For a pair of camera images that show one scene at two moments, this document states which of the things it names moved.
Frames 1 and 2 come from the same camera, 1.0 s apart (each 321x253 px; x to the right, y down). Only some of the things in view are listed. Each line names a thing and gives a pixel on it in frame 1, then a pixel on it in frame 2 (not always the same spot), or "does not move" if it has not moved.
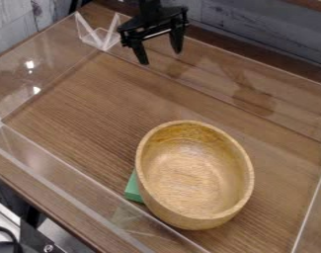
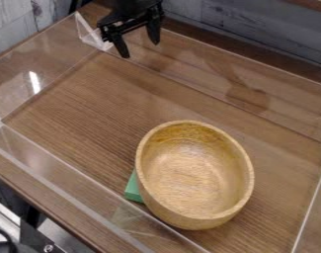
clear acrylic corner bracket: [98, 37] does not move
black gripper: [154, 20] -> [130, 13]
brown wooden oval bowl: [194, 174] does not move
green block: [131, 191] does not move
